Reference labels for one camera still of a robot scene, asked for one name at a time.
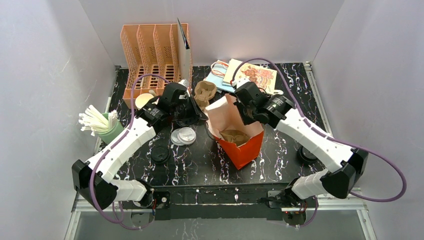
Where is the orange paper bag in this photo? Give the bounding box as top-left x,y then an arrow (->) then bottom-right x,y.
204,94 -> 264,170

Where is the white cup lid underneath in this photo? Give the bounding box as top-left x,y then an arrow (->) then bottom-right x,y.
170,129 -> 184,146

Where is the black cup lid left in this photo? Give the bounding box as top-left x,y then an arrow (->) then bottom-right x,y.
150,145 -> 172,165

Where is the orange plastic file organizer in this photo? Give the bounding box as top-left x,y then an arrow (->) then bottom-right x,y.
120,23 -> 190,108

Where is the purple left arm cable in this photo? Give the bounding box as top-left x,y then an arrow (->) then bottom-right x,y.
88,73 -> 171,231

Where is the light blue paper bag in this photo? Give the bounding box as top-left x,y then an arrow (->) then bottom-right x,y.
204,60 -> 235,93

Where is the aluminium rail frame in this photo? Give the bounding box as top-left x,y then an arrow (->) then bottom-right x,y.
65,187 -> 376,240

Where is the brown pulp cup carrier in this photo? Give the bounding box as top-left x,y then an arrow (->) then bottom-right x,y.
194,80 -> 217,111
219,129 -> 250,147

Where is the green straw holder cup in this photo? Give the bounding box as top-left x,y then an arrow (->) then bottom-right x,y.
96,111 -> 124,144

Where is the black cup lid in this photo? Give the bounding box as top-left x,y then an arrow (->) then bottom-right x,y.
150,145 -> 172,165
296,145 -> 319,165

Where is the white wrapped straws bundle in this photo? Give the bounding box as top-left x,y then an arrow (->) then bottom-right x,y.
78,105 -> 118,136

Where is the black cup lid right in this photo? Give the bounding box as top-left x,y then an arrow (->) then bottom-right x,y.
296,145 -> 319,165

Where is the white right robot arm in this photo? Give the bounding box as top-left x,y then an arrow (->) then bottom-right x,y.
233,79 -> 368,202

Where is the white cup lid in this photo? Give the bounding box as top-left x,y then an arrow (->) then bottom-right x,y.
177,127 -> 196,145

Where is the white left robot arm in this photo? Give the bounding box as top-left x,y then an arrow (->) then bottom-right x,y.
71,79 -> 207,211

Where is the grey folder in organizer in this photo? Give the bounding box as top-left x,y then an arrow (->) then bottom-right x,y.
177,18 -> 192,82

